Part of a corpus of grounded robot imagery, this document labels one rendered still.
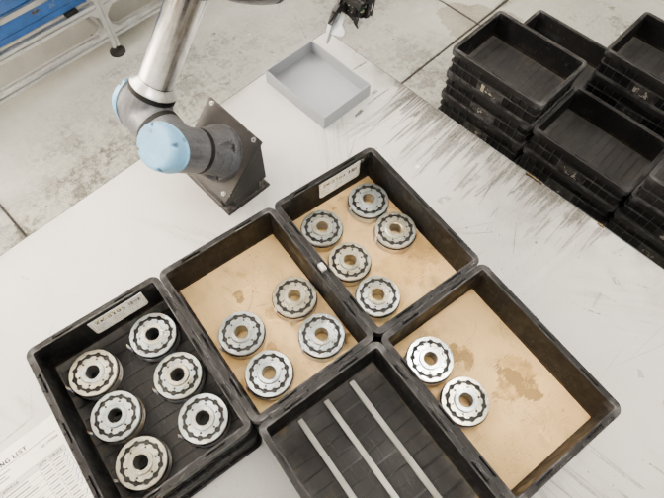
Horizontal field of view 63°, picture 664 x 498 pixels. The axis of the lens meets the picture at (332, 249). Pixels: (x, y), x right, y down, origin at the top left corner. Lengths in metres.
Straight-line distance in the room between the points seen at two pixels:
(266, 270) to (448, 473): 0.60
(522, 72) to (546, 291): 1.04
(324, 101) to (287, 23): 1.41
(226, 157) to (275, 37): 1.71
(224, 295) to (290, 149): 0.56
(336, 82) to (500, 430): 1.16
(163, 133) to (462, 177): 0.85
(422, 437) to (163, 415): 0.54
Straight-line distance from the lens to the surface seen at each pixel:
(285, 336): 1.23
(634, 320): 1.59
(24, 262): 1.65
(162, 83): 1.37
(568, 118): 2.35
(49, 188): 2.70
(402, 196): 1.34
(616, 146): 2.34
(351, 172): 1.36
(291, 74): 1.85
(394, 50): 3.00
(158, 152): 1.32
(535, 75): 2.30
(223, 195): 1.48
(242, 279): 1.30
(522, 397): 1.27
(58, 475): 1.43
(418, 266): 1.31
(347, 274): 1.26
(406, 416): 1.20
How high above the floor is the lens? 2.00
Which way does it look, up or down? 62 degrees down
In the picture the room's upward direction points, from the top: 1 degrees clockwise
